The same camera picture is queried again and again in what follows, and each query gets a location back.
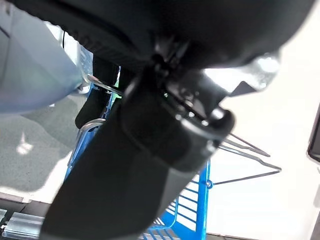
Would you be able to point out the silver left robot leg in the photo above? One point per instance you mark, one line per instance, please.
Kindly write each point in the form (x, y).
(32, 70)

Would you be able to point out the blue plastic shopping basket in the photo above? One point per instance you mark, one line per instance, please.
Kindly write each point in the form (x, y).
(203, 212)

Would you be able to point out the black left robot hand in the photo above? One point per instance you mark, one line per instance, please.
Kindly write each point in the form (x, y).
(137, 162)

